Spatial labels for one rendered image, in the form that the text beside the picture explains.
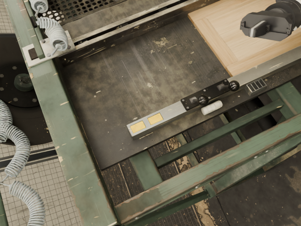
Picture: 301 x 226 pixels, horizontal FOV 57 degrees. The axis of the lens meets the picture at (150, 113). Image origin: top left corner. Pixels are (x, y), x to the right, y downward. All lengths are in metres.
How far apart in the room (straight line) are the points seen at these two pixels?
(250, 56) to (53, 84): 0.78
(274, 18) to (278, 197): 2.23
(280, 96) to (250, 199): 1.89
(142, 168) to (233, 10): 0.80
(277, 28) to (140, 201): 0.63
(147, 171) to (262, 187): 1.95
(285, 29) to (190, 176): 0.52
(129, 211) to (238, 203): 2.27
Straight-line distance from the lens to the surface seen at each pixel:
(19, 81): 1.77
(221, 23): 1.32
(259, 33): 0.72
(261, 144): 1.03
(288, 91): 1.26
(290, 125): 1.09
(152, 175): 1.04
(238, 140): 2.64
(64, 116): 1.02
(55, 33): 1.08
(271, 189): 2.83
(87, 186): 0.92
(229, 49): 1.23
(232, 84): 0.98
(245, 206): 3.08
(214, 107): 1.07
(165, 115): 1.02
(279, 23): 0.75
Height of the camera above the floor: 2.23
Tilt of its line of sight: 35 degrees down
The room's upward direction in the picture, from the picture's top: 100 degrees counter-clockwise
